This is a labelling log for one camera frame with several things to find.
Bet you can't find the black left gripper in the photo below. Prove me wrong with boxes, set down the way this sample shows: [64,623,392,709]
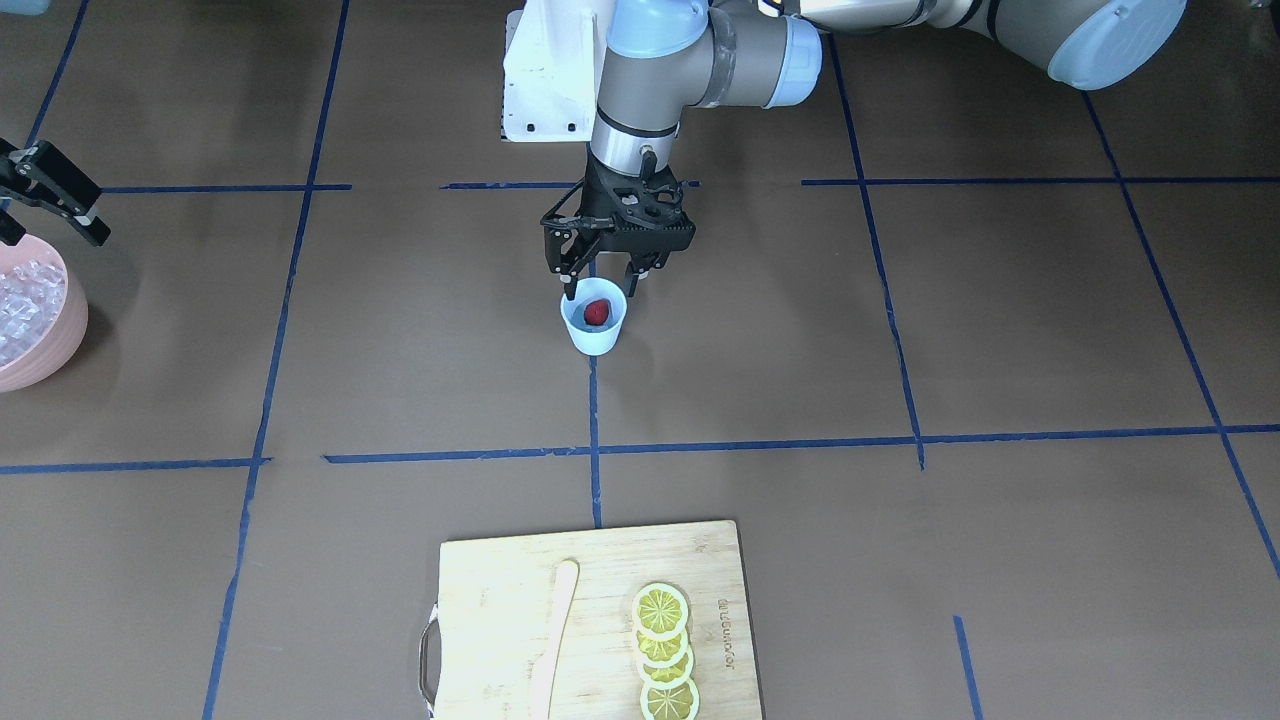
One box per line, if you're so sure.
[541,152,696,301]

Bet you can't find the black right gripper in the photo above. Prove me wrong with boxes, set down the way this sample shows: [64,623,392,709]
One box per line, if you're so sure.
[0,140,111,247]

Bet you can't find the red strawberry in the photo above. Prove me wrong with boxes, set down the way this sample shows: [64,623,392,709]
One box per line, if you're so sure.
[582,299,612,332]

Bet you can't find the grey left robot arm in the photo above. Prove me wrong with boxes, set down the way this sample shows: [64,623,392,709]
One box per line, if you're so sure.
[502,1,1187,300]

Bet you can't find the light blue cup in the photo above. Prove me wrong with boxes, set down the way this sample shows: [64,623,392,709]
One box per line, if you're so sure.
[559,277,628,356]

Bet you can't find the pile of clear ice cubes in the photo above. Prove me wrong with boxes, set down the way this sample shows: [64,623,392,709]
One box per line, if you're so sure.
[1,259,68,366]

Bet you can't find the pink bowl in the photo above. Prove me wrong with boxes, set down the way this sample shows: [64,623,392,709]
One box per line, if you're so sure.
[1,234,88,393]

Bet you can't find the yellow plastic knife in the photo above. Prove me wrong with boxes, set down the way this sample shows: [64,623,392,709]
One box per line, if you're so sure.
[527,559,580,719]

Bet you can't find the wooden cutting board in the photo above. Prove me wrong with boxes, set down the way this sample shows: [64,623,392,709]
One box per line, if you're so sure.
[419,520,764,719]

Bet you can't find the lemon slice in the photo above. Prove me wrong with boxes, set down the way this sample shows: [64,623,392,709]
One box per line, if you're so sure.
[636,648,696,691]
[631,582,690,641]
[634,630,689,669]
[639,679,701,720]

